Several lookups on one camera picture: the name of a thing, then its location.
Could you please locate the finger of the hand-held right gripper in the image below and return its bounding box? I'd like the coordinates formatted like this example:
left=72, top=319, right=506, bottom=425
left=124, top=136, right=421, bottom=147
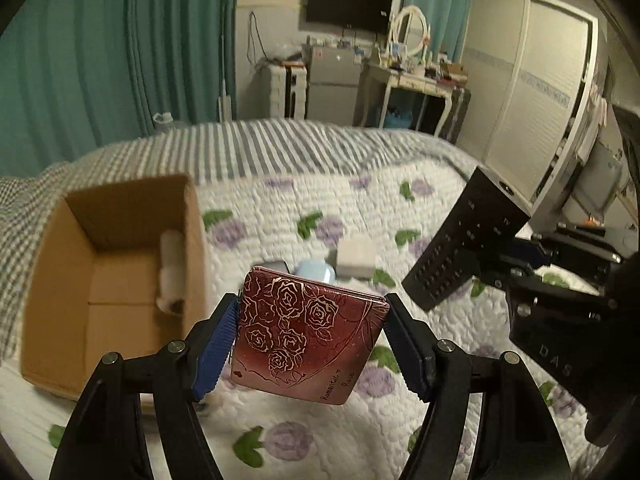
left=479, top=255, right=532, bottom=292
left=510, top=238, right=551, bottom=268

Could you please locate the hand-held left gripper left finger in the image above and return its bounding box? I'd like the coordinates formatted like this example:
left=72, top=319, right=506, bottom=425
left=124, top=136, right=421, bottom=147
left=47, top=292, right=246, bottom=480

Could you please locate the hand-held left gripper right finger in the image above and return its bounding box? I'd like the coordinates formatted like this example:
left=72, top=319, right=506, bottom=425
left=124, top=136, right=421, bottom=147
left=382, top=292, right=593, bottom=480

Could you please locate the black remote control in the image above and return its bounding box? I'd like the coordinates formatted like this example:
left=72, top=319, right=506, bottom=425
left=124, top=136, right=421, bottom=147
left=402, top=166, right=531, bottom=312

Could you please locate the red rose-print tin box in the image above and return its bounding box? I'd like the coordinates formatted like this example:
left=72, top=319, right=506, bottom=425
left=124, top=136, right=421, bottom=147
left=231, top=266, right=391, bottom=406

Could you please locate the brown cardboard box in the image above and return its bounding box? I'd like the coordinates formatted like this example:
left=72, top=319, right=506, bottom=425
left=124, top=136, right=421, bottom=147
left=20, top=174, right=211, bottom=413

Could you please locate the white plastic bottle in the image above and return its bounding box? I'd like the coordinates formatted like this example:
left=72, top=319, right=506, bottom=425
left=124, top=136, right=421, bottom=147
left=156, top=230, right=187, bottom=313

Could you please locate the small white box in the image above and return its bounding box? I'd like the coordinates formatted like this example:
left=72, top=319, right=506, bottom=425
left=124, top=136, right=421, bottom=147
left=336, top=240, right=377, bottom=280

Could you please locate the light blue round case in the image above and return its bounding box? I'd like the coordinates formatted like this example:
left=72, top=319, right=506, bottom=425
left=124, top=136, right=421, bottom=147
left=294, top=258, right=337, bottom=287

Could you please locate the white sliding-door wardrobe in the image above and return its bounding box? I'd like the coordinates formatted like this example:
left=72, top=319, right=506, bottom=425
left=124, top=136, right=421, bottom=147
left=456, top=0, right=601, bottom=211

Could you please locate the floral quilted bedspread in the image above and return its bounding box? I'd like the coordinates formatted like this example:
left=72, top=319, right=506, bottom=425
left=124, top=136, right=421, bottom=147
left=0, top=162, right=618, bottom=480

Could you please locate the blue bag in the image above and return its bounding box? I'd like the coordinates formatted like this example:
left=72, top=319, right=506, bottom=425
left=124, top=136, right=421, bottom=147
left=384, top=107, right=416, bottom=131

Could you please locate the grey striped blanket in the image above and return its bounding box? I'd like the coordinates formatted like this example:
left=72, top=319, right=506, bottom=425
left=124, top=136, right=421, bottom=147
left=70, top=119, right=483, bottom=186

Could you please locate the white dressing table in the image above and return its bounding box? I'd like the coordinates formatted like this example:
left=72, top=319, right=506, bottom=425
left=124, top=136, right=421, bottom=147
left=359, top=59, right=472, bottom=142

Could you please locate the grey checked cloth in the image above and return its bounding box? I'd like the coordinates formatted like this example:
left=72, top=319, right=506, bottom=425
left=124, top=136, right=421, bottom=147
left=0, top=157, right=68, bottom=358

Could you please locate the round white-framed mirror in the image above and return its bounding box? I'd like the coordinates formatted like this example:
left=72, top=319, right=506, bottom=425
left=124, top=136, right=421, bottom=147
left=389, top=6, right=432, bottom=61

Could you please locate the silver small fridge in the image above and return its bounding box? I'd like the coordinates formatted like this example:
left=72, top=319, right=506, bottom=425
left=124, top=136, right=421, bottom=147
left=302, top=42, right=367, bottom=123

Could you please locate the white drawer cabinet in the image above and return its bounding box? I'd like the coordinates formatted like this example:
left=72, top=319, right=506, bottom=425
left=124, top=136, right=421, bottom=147
left=267, top=62, right=308, bottom=121

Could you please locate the narrow teal curtain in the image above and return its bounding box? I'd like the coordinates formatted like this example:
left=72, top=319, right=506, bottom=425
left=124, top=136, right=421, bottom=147
left=402, top=0, right=476, bottom=63

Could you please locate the black flat screen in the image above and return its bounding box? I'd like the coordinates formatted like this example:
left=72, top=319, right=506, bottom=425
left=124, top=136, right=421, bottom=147
left=306, top=0, right=395, bottom=37

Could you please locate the wide teal curtain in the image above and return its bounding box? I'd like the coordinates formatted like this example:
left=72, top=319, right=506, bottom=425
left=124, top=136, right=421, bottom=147
left=0, top=0, right=242, bottom=178

